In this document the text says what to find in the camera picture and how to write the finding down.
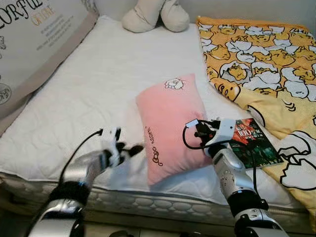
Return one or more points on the grey quilted mattress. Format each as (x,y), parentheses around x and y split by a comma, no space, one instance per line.
(168,205)

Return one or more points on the yellow cartoon print blanket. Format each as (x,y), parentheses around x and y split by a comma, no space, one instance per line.
(256,54)

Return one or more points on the grey printed headboard cushion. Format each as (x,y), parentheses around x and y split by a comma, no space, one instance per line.
(34,34)

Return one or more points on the white quilted mattress pad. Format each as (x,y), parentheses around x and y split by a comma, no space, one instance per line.
(98,74)

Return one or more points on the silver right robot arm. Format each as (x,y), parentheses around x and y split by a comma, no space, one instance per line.
(229,173)

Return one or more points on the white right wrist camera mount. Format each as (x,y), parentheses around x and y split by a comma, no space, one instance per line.
(224,131)

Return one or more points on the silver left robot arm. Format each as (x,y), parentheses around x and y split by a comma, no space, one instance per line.
(86,168)

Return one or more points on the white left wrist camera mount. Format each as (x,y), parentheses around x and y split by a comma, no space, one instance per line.
(117,148)

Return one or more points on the pink plush pillow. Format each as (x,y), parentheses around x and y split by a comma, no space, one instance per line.
(168,123)

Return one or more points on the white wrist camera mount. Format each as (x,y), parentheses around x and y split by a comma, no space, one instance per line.
(117,148)
(224,131)

